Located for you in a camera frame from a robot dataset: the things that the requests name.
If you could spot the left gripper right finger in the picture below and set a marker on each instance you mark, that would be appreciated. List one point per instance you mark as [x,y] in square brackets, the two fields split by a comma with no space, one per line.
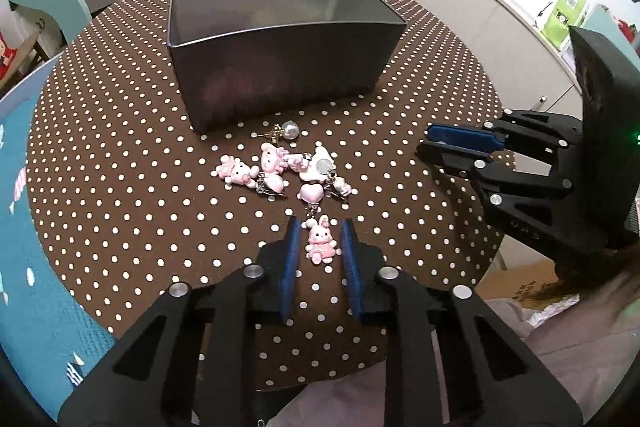
[451,361]

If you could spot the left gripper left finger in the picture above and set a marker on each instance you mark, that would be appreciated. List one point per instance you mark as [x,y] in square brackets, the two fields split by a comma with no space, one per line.
[189,359]

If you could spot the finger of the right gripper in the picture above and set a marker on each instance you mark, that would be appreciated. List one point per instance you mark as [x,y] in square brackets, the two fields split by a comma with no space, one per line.
[457,161]
[470,138]

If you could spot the pink charm keychain cluster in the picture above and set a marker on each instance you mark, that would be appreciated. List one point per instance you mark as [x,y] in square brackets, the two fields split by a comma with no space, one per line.
[311,178]

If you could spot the person's right hand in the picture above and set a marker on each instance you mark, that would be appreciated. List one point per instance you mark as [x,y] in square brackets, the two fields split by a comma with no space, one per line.
[587,277]

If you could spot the white low cabinet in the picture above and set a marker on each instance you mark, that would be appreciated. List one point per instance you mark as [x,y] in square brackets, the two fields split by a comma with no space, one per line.
[523,68]

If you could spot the blue candy pattern bedspread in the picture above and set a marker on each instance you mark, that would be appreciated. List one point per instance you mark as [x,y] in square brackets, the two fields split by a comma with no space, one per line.
[46,335]

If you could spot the green paper box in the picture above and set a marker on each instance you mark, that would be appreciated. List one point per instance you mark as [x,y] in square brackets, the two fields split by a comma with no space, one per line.
[564,14]

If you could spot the single pearl earring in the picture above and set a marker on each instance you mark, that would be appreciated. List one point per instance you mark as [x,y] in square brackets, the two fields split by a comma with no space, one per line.
[288,131]

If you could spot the brown polka dot tablecloth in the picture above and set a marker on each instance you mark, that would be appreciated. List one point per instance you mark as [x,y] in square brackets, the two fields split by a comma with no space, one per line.
[123,194]

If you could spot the grey metal tin box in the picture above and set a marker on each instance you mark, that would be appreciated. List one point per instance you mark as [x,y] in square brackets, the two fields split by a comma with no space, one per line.
[235,60]

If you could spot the red cat print bag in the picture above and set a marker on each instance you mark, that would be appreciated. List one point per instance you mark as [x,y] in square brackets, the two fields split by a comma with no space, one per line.
[7,55]

